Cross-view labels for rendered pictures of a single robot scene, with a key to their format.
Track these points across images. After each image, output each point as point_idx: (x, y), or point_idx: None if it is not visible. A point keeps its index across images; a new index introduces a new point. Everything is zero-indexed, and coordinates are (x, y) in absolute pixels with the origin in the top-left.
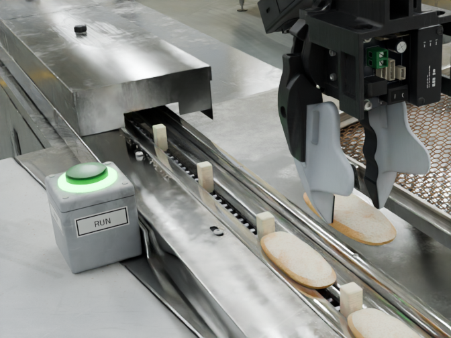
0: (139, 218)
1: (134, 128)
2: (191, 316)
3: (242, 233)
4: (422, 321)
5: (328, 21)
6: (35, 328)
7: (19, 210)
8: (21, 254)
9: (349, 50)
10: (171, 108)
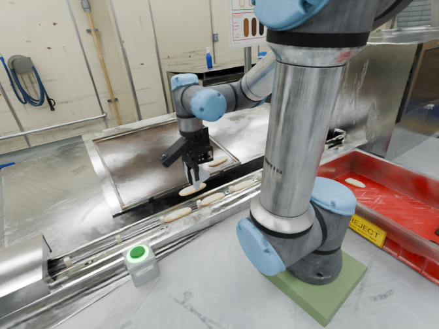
0: None
1: None
2: (187, 239)
3: (160, 226)
4: (206, 195)
5: (202, 149)
6: (191, 275)
7: (94, 318)
8: (140, 299)
9: (210, 150)
10: None
